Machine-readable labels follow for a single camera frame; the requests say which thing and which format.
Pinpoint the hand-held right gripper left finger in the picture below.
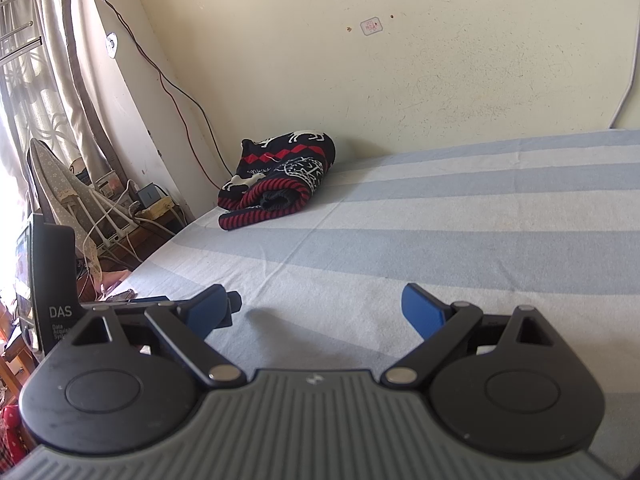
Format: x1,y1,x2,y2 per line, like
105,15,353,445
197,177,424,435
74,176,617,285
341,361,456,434
70,284,247,388

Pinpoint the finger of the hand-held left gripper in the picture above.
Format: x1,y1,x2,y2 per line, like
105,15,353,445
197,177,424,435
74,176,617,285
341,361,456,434
220,291,244,328
107,296,173,307

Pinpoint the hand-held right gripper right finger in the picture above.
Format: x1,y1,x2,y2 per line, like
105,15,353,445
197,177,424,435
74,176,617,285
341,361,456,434
384,282,557,388

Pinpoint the navy red patterned sweater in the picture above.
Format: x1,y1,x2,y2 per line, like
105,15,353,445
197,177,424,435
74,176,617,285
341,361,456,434
217,131,337,232

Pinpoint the beige extension socket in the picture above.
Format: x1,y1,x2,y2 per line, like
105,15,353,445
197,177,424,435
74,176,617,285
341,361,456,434
134,197,177,222

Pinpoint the grey ironing board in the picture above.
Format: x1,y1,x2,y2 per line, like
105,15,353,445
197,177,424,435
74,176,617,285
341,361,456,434
27,137,148,283

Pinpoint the blue striped bed sheet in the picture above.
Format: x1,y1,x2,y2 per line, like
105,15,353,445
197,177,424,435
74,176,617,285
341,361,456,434
97,129,640,480

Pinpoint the black adapter box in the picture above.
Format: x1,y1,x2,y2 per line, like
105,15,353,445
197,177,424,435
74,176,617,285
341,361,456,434
136,185,167,209

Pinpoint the red dotted cloth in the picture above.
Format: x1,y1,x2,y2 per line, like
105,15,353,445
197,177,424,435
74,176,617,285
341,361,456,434
0,404,32,467

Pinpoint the beige patterned curtain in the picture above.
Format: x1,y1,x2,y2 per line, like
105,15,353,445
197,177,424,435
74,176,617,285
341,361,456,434
0,0,147,223

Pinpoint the red wall cable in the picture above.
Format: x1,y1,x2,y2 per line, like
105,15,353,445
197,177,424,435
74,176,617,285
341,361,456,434
86,0,236,201

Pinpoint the grey wall cable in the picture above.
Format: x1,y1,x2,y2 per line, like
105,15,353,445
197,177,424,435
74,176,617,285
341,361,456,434
609,42,640,129

